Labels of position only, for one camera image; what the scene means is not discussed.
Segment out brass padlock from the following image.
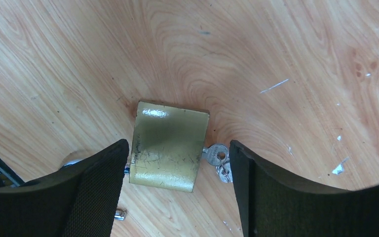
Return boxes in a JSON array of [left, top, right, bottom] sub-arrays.
[[124, 100, 210, 193]]

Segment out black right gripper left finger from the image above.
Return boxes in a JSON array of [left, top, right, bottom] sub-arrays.
[[0, 139, 129, 237]]

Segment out keys of padlock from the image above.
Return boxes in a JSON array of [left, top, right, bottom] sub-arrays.
[[201, 143, 233, 183]]

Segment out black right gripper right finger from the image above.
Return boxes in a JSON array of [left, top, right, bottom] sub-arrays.
[[229, 140, 379, 237]]

